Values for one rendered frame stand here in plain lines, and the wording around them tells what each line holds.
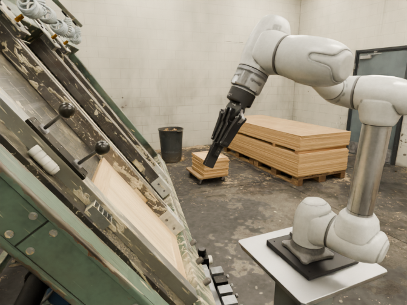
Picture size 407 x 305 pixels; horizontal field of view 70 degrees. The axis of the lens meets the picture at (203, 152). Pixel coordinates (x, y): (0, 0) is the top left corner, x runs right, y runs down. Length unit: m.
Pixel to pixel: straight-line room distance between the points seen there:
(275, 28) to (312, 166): 4.03
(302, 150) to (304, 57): 3.90
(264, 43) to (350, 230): 0.86
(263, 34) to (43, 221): 0.66
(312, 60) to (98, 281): 0.65
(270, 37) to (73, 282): 0.71
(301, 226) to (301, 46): 0.92
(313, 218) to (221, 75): 5.99
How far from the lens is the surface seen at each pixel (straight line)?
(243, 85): 0.80
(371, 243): 1.37
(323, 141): 4.81
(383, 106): 1.22
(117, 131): 1.70
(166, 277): 0.98
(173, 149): 5.65
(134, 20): 6.58
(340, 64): 0.72
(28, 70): 1.26
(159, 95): 6.60
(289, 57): 0.75
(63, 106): 0.75
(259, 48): 0.81
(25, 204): 0.61
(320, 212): 1.42
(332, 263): 1.55
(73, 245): 0.62
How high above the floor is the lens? 1.59
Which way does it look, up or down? 14 degrees down
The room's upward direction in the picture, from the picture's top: straight up
